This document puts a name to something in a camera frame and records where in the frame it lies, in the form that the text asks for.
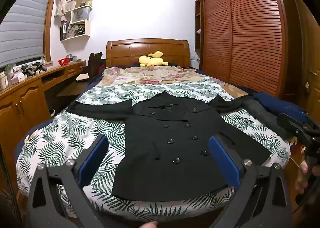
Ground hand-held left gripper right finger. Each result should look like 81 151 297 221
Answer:
208 135 293 228

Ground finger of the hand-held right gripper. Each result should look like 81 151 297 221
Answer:
276 112 307 138

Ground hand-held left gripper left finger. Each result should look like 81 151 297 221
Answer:
26 134 110 228

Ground black coat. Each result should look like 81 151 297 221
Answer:
66 92 272 202

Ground navy blue clothes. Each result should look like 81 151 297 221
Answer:
252 92 307 118

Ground person's right hand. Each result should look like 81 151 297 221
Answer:
294 161 310 194

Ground person's left hand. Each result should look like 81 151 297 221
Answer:
134 221 158 228

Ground grey garment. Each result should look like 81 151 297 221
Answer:
244 99 288 138

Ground leaf print bed sheet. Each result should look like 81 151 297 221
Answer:
15 78 292 222

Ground wooden door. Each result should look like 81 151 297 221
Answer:
295 0 320 118

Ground wooden desk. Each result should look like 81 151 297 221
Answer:
0 60 88 193

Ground brown wooden chair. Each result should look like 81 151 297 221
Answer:
86 52 103 81

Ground wooden slatted wardrobe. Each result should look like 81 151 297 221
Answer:
194 0 300 98

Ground floral blanket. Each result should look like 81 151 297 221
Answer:
101 65 250 101

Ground wooden headboard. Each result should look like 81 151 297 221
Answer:
106 39 191 68

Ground yellow plush toy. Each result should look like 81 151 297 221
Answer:
139 50 170 67

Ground row of toiletry bottles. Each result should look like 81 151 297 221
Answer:
0 64 13 91

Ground stack of papers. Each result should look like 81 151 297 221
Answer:
69 24 86 38

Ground black folders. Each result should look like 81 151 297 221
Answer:
60 20 69 40

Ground grey paper bag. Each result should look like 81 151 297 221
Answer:
74 8 88 20

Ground grey window blind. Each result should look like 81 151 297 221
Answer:
0 0 54 68

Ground white wall shelf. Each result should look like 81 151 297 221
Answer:
60 0 93 41

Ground wooden window frame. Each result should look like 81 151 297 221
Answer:
43 0 60 62

